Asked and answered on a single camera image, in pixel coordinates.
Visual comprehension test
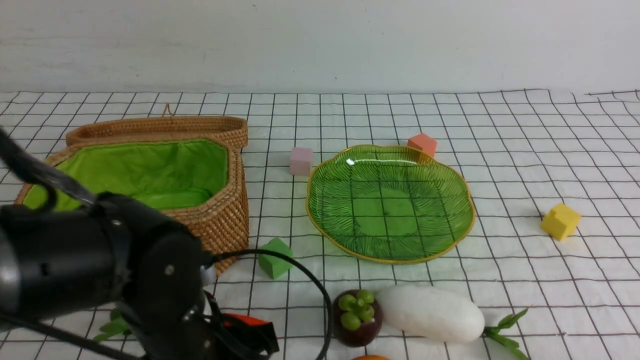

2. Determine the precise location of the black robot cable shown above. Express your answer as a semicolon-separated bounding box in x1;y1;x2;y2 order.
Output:
0;127;334;360

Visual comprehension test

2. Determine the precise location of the yellow foam cube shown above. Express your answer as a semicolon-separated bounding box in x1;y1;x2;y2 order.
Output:
541;203;582;241

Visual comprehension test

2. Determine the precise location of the white checkered tablecloth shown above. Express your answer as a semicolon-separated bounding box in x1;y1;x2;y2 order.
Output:
0;89;640;360

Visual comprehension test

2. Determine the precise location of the orange toy carrot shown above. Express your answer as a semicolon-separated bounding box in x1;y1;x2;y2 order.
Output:
93;309;270;342

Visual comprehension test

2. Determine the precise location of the woven rattan basket lid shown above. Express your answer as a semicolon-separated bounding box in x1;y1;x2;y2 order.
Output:
65;104;249;149

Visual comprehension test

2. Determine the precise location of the orange foam cube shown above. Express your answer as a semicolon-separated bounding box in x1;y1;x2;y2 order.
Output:
407;133;438;158

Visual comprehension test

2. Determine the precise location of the orange yellow toy mango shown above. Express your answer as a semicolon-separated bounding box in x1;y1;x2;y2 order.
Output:
352;354;391;360

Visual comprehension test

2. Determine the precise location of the green glass leaf plate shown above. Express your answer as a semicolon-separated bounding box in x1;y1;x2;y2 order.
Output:
305;145;477;265

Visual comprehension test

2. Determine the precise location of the green foam cube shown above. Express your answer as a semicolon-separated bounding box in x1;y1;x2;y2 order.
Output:
258;237;293;280

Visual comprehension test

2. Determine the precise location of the white toy radish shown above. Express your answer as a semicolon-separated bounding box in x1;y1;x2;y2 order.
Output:
374;284;529;360

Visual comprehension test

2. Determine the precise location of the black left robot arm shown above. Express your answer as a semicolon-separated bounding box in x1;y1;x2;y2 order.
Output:
1;195;280;360

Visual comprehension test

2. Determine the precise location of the purple toy mangosteen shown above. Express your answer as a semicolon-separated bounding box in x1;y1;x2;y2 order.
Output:
333;289;384;347

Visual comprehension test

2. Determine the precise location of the woven rattan basket green lining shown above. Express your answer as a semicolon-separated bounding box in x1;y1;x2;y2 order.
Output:
14;137;250;276

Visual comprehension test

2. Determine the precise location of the pink foam cube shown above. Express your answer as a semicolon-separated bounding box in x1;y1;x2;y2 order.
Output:
289;146;314;177

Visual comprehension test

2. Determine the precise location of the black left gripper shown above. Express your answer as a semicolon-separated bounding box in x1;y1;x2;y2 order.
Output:
118;292;280;360

